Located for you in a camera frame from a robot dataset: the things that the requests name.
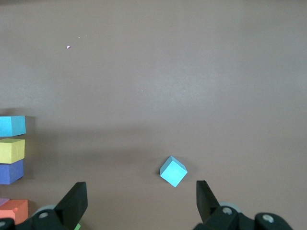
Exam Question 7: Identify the orange foam block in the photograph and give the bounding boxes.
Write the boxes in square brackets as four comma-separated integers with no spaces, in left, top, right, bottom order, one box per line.
[0,199,29,225]

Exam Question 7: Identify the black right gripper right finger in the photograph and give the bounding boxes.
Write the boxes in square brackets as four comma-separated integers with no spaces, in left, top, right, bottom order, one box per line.
[193,180,295,230]

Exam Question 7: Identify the purple foam block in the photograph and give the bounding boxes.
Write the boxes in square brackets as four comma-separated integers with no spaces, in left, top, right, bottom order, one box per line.
[0,159,24,185]

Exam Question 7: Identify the brown table cover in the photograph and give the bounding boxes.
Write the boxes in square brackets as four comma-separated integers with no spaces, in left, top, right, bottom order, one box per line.
[0,0,307,230]

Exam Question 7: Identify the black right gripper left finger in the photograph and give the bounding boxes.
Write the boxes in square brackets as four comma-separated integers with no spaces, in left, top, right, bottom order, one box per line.
[0,181,88,230]

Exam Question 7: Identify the yellow foam block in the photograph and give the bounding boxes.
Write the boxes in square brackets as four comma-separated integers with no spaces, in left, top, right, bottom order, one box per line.
[0,138,25,164]

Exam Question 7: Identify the blue foam block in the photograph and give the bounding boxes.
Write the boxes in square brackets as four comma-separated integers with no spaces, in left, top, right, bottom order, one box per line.
[0,115,26,137]
[159,155,188,188]

